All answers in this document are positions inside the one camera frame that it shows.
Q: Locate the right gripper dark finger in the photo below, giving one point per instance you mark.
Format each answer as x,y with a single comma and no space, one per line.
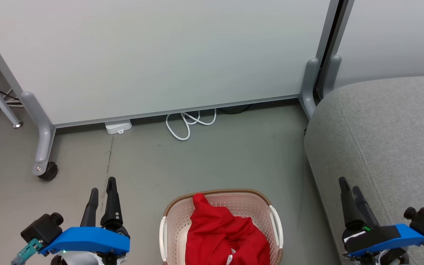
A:
364,208
350,206

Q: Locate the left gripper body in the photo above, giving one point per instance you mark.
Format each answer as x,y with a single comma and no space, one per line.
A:
118,230

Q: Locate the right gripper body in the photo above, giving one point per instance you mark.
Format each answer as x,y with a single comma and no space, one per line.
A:
375,235

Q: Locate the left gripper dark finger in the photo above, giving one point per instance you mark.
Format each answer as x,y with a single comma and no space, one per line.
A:
90,209
112,202

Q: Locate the red garment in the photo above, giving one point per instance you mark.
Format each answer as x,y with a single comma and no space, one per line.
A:
223,235

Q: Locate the grey fabric sofa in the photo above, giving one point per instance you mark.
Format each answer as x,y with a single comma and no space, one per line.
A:
392,147

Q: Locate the black caster wheel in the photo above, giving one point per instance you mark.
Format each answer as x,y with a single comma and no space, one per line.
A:
49,172

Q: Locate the beige plastic laundry basket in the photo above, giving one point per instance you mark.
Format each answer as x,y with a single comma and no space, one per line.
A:
177,224

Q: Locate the white power adapter box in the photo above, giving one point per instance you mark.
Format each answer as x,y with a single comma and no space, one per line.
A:
118,126

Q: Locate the grey partition foot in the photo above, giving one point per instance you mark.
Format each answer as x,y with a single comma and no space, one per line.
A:
332,73
308,84
44,136

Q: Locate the blue left camera mount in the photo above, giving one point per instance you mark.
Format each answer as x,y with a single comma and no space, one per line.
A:
87,239

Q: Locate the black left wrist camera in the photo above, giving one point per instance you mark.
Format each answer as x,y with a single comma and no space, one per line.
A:
42,228

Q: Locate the teal left camera connector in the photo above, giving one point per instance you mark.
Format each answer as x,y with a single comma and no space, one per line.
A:
26,252

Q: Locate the white partition panel grey frame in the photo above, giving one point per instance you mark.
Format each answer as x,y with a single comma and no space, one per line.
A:
160,55

